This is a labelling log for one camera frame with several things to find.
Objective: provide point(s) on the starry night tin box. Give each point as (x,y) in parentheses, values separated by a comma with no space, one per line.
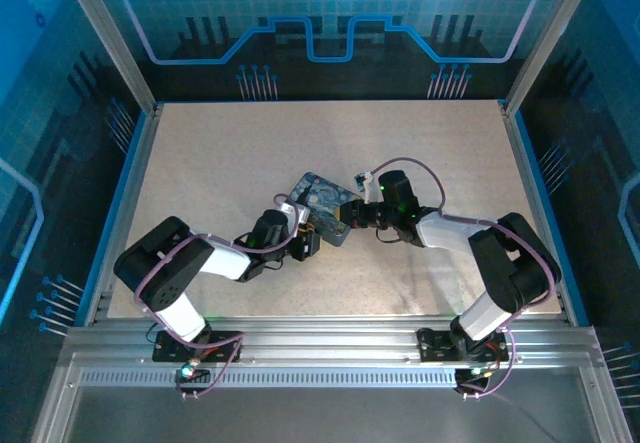
(325,203)

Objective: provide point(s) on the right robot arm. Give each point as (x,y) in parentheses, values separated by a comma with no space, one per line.
(510,263)

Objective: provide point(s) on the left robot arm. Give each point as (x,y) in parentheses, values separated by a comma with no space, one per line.
(165,263)

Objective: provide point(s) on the small circuit board with LED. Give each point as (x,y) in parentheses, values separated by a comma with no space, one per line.
(189,374)
(475,374)

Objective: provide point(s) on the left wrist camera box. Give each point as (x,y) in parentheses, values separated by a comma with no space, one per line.
(292,210)

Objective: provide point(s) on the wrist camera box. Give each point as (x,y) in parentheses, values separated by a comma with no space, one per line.
(361,180)
(292,210)

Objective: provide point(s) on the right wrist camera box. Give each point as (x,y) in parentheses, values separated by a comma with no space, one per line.
(361,180)

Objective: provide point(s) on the wide aluminium frame rail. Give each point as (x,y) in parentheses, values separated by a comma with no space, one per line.
(325,338)

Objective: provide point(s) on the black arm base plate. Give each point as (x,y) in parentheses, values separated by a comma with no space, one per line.
(225,345)
(432,345)

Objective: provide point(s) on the aluminium table side rail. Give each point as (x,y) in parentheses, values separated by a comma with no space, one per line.
(535,213)
(125,213)

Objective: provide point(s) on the aluminium frame post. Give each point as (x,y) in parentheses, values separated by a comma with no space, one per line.
(547,38)
(107,38)

